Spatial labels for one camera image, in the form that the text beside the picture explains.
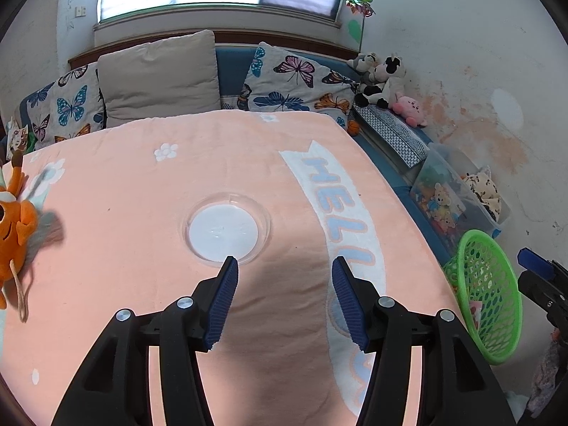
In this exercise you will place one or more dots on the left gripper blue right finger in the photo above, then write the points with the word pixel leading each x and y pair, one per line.
pixel 343 284

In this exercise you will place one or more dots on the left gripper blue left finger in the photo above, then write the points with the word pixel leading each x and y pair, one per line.
pixel 219 301

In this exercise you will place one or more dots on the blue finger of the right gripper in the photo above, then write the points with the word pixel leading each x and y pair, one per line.
pixel 537 289
pixel 536 264

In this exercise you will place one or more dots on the clear plastic lid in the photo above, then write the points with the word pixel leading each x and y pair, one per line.
pixel 226 224

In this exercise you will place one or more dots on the pink snack packet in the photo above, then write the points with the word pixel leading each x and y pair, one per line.
pixel 475 307

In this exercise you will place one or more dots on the grey sleeve forearm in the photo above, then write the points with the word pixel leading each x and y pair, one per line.
pixel 547 378

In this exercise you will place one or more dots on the green plastic trash basket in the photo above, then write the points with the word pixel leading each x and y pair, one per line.
pixel 480 270

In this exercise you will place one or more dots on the spotted beige cloth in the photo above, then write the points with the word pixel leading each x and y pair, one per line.
pixel 485 189

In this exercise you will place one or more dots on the clear storage bin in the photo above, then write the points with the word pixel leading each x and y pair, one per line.
pixel 448 204

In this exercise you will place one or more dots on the pink flower blanket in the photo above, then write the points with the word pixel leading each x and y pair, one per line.
pixel 135 216

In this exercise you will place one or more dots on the pink plush toy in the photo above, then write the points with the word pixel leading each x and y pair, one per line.
pixel 410 110

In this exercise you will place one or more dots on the patterned blue cloth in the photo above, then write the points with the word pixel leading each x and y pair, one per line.
pixel 410 144

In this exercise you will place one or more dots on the small orange ball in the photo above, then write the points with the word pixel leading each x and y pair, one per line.
pixel 353 128

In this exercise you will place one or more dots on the orange plush toy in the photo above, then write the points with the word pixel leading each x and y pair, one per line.
pixel 19 220

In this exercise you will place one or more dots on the cow plush toy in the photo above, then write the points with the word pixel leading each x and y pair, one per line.
pixel 385 84

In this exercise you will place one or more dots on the right butterfly pillow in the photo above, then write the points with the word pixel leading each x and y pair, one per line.
pixel 279 80

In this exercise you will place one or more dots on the butterfly pillow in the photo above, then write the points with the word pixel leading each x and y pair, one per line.
pixel 72 106
pixel 279 80

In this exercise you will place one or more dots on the beige cushion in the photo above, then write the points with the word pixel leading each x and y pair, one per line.
pixel 171 77

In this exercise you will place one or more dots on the grey plush toy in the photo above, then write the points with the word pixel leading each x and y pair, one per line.
pixel 364 62

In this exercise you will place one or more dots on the left butterfly pillow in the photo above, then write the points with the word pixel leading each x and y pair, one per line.
pixel 72 106

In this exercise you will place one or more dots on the colourful pinwheel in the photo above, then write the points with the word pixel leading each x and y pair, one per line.
pixel 360 10

